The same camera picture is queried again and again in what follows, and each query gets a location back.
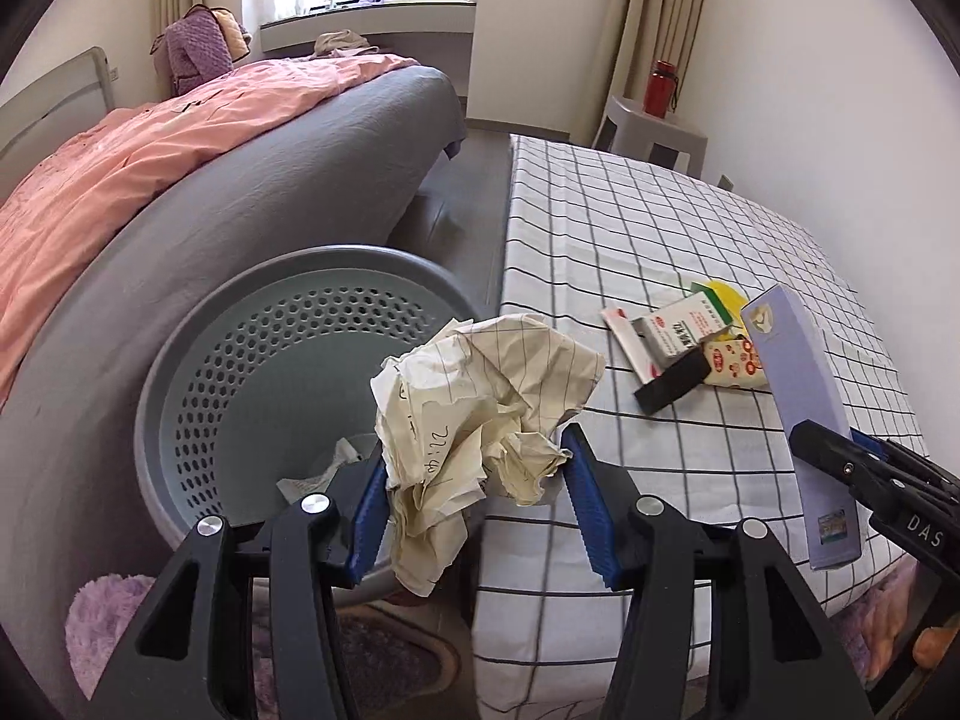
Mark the purple knitted bag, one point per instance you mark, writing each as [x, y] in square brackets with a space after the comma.
[191, 51]

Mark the teal white wipes packet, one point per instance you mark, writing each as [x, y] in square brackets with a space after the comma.
[319, 477]

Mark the beige right curtain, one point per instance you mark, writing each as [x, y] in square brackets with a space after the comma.
[634, 36]

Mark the grey bed mattress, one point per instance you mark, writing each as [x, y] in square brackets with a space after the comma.
[71, 508]

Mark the red water bottle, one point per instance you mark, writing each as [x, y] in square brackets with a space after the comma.
[660, 89]

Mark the yellow plastic lid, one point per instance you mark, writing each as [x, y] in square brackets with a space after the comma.
[732, 299]

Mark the lavender cardboard box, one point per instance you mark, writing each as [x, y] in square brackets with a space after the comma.
[792, 354]

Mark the white paper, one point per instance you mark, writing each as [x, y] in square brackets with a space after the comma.
[472, 412]

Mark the pink duvet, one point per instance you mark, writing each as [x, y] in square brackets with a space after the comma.
[62, 215]

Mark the white red sachet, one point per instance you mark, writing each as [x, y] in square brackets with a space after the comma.
[634, 349]

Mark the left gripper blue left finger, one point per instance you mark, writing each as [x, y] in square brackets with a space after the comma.
[368, 522]

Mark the green white medicine box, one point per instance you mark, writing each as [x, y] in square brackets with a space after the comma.
[683, 325]

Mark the red white snack packet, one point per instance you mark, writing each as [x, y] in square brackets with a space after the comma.
[733, 363]

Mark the grey headboard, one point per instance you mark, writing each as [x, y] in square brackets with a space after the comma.
[66, 101]

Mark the grey perforated trash basket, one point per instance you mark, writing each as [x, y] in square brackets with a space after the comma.
[270, 370]

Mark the grey plastic stool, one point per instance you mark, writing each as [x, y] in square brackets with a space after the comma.
[628, 131]

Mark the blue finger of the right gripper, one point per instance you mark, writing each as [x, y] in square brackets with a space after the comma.
[835, 455]
[883, 449]

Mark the beige cloth on sill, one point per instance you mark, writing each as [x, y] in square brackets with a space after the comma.
[342, 43]

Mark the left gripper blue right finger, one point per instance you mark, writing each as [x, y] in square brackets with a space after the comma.
[585, 478]

